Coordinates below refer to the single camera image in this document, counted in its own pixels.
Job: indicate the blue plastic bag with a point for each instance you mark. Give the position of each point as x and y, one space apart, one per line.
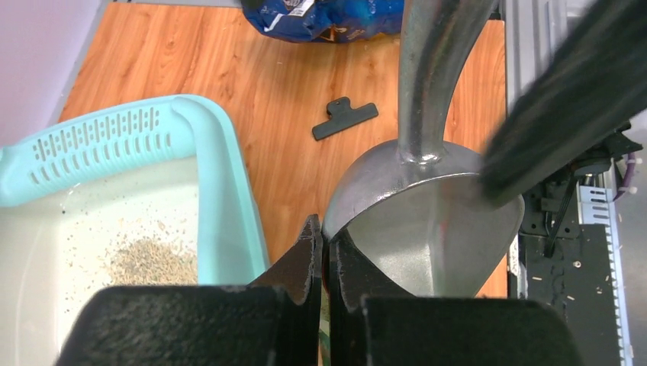
324 21

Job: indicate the black bag clip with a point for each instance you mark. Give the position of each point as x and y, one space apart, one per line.
342 116

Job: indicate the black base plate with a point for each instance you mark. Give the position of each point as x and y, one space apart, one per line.
567 253

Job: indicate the beige cat litter pile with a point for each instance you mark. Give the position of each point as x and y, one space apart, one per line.
150 261

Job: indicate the light blue litter box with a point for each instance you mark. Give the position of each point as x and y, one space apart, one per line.
169 167

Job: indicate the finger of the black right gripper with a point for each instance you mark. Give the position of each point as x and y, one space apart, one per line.
595 82

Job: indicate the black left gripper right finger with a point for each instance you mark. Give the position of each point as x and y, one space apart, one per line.
351 277

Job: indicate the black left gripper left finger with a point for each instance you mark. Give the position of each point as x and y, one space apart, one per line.
297 277

